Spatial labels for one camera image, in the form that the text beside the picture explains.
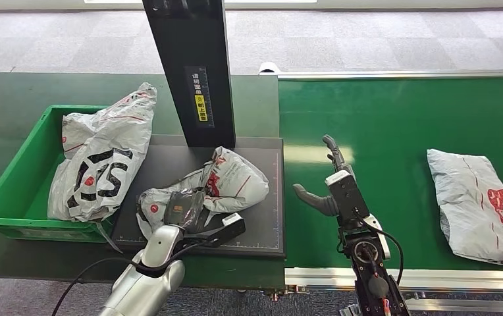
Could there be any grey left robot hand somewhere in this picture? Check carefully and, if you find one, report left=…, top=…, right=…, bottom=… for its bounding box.
left=163, top=188, right=207, bottom=234

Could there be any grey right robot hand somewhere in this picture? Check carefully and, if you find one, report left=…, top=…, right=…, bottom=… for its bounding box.
left=292, top=134, right=358, bottom=218

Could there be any grey package with red print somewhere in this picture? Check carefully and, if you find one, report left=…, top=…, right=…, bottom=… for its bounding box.
left=136, top=145, right=271, bottom=242

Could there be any white package with black print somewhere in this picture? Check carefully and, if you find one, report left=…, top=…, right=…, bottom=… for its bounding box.
left=47, top=82, right=158, bottom=254

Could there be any green conveyor belt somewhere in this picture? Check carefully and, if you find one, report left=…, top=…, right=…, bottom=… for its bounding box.
left=278, top=76, right=503, bottom=271

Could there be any pale grey package red print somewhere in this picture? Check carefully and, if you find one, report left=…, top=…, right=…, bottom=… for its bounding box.
left=425, top=148, right=503, bottom=267

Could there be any black scanner platform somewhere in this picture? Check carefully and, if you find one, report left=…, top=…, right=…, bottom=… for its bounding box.
left=109, top=135, right=286, bottom=258

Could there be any black scanner column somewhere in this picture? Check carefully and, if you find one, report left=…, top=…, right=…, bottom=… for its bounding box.
left=141, top=0, right=237, bottom=149

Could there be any green plastic crate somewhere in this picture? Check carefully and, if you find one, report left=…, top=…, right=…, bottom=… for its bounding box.
left=0, top=104, right=117, bottom=244

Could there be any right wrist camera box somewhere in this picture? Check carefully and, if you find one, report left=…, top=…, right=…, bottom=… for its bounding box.
left=324, top=169, right=371, bottom=228

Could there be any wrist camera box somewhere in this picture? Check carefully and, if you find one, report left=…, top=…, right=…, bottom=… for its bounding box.
left=324, top=169, right=371, bottom=228
left=186, top=212, right=247, bottom=250

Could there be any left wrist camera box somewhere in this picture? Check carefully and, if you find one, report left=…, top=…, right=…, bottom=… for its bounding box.
left=186, top=212, right=247, bottom=250

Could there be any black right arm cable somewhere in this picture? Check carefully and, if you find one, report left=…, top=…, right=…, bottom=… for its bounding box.
left=354, top=209, right=405, bottom=286

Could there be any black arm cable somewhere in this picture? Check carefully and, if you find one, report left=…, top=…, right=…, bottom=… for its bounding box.
left=51, top=240, right=207, bottom=316
left=354, top=209, right=405, bottom=286

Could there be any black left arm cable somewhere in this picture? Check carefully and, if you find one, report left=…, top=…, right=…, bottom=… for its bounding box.
left=51, top=240, right=207, bottom=316

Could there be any aluminium conveyor frame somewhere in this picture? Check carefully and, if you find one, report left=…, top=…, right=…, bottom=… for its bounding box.
left=259, top=68, right=503, bottom=316

